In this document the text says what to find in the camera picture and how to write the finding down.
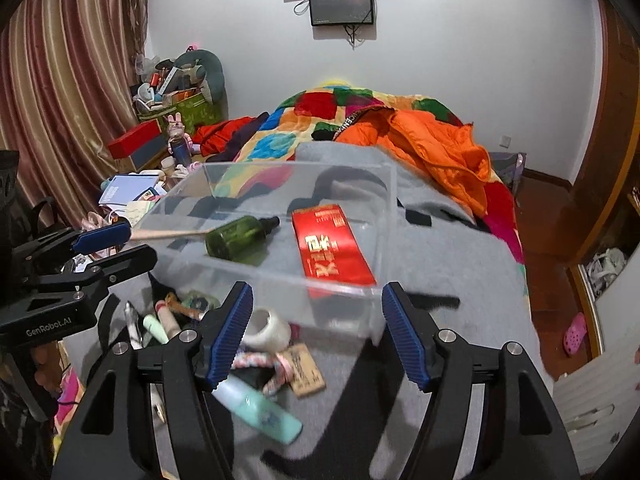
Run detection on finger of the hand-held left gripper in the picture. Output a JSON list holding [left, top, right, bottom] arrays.
[[15, 221, 132, 273], [37, 245, 158, 306]]

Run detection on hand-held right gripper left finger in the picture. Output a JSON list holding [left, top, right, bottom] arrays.
[[50, 281, 254, 480]]

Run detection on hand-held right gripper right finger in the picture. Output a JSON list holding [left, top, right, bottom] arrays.
[[381, 281, 581, 480]]

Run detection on thin wooden stick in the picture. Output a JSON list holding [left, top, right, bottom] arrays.
[[129, 227, 216, 241]]

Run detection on beige cosmetic tube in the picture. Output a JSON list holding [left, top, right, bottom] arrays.
[[155, 300, 183, 339]]

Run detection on white pen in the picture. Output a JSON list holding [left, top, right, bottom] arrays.
[[124, 301, 145, 351]]

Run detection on pale green tube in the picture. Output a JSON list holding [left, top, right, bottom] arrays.
[[142, 313, 171, 346]]

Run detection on teal cosmetic tube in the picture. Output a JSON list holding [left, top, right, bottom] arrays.
[[212, 375, 304, 444]]

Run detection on clear plastic storage box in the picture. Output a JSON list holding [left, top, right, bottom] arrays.
[[131, 160, 401, 346]]

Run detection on white tape roll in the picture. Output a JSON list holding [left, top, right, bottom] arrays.
[[242, 308, 292, 352]]

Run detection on small green disc packet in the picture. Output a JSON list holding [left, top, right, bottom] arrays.
[[181, 294, 222, 315]]

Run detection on blue book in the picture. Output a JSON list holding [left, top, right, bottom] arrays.
[[98, 175, 157, 206]]

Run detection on brown wooden tag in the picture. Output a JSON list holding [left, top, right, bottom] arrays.
[[284, 344, 327, 400]]

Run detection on black perforated basket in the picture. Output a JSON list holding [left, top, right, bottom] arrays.
[[0, 150, 21, 261]]

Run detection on green glass bottle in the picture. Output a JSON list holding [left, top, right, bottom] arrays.
[[205, 215, 281, 262]]

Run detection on red rectangular box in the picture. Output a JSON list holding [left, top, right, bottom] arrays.
[[107, 119, 164, 160]]

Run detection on dark blue bottle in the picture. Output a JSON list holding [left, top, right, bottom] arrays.
[[169, 137, 193, 168]]

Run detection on red flat carton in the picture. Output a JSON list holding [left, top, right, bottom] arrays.
[[291, 204, 377, 287]]

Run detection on pink rabbit toy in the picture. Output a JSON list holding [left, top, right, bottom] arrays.
[[165, 112, 194, 148]]

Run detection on striped brown curtain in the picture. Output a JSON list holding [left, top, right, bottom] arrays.
[[0, 0, 151, 233]]

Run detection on red jacket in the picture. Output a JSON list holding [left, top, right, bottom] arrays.
[[192, 116, 258, 157]]

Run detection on dark purple cloth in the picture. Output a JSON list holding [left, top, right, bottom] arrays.
[[222, 135, 258, 162]]

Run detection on green gift bag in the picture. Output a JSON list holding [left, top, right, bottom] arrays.
[[137, 90, 221, 133]]

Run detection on pink clog shoe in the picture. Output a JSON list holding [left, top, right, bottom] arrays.
[[563, 312, 587, 356]]

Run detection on colourful patchwork quilt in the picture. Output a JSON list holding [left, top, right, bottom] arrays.
[[215, 79, 526, 263]]

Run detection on orange padded jacket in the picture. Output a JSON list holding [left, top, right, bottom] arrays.
[[334, 107, 493, 218]]

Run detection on grey green neck pillow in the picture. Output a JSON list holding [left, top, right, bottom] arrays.
[[172, 49, 226, 103]]

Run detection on white sliding wardrobe door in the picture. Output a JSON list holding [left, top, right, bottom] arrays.
[[550, 260, 640, 466]]

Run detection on white shoes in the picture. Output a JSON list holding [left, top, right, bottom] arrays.
[[585, 248, 628, 291]]

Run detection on wooden door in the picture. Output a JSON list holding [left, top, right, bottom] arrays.
[[567, 0, 640, 263]]

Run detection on black wall cable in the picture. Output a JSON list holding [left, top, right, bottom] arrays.
[[345, 22, 367, 50]]

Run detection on small wall monitor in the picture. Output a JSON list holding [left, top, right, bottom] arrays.
[[308, 0, 375, 27]]

